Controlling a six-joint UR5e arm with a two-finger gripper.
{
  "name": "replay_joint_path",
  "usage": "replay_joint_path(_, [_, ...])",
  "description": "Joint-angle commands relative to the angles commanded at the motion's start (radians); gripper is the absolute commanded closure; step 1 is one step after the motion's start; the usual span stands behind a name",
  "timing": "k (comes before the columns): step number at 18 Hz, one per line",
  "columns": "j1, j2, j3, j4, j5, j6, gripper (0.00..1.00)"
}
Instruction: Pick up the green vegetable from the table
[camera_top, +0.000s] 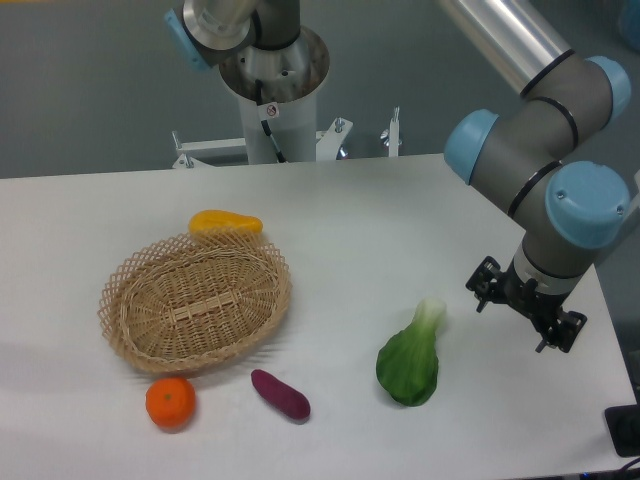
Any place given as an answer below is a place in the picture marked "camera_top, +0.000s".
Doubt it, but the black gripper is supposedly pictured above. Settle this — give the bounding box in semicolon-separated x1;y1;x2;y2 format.
465;256;587;353

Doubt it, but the green bok choy vegetable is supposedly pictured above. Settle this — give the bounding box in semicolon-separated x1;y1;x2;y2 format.
375;298;447;407

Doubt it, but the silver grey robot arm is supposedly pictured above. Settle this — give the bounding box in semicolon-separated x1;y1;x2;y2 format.
164;1;631;352

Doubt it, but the black box at table edge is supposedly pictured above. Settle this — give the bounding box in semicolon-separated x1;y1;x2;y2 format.
604;405;639;457

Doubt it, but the purple sweet potato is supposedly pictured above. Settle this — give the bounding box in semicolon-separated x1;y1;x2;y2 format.
250;369;311;423

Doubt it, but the woven wicker basket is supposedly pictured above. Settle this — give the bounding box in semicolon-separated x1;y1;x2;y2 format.
98;229;292;374

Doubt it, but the orange tangerine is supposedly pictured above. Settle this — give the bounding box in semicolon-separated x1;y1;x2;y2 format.
145;377;196;431

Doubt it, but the white metal frame bracket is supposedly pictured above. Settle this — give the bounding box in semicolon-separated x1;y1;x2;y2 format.
170;106;404;169

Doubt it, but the black cable on pedestal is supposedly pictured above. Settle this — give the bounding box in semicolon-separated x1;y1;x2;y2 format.
253;78;289;165

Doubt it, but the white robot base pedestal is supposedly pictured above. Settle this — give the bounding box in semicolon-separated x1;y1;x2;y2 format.
219;27;330;142

